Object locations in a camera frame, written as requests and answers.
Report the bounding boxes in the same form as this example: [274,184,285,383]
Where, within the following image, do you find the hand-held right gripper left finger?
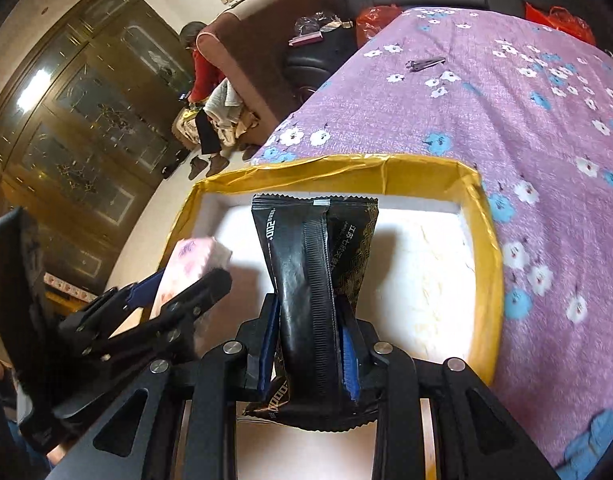
[49,292,282,480]

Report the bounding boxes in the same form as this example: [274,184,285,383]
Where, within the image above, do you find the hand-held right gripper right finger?
[337,305,562,480]

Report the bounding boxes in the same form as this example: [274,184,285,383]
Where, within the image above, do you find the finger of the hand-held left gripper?
[58,270,168,357]
[53,267,234,420]

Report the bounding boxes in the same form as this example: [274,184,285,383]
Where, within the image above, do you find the pink tissue pack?
[149,236,233,323]

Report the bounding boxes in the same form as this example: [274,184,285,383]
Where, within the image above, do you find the black foil packet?
[243,194,380,433]

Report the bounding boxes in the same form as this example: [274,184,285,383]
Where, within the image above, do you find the yellow cardboard tray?
[149,152,505,480]

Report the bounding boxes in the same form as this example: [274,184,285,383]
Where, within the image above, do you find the dark floor slippers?
[160,150,188,181]

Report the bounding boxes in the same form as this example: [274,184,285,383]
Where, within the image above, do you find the floral sofa cover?
[174,105,260,153]

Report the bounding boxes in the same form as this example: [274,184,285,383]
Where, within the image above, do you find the wooden glass-panel doors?
[0,0,197,311]

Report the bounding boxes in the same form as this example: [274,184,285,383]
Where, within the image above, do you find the grey garment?
[206,80,242,121]

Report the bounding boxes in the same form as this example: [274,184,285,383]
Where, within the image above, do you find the brown armchair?
[195,0,357,148]

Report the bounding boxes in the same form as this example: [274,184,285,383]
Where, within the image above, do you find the pink pouch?
[289,30,322,48]

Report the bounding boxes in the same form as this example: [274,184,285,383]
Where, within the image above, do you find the clear plastic bag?
[294,10,357,36]

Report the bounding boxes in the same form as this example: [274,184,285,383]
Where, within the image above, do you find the small metal clip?
[405,56,446,73]

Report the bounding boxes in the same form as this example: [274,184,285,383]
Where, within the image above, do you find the red plastic bag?
[524,2,597,46]
[355,5,405,51]

